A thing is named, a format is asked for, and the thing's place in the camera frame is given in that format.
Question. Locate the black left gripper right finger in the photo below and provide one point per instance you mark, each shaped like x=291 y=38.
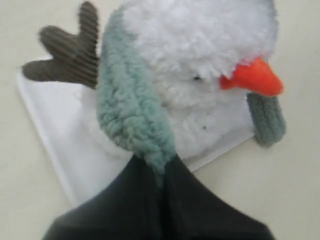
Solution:
x=192 y=212

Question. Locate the white plush snowman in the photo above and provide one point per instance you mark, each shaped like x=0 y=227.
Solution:
x=195 y=45

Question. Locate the green knitted scarf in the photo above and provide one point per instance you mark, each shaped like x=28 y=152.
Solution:
x=130 y=105

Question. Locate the white rectangular plastic tray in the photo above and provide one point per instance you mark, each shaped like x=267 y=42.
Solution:
x=81 y=165

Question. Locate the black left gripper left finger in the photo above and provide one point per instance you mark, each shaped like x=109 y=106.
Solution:
x=128 y=209

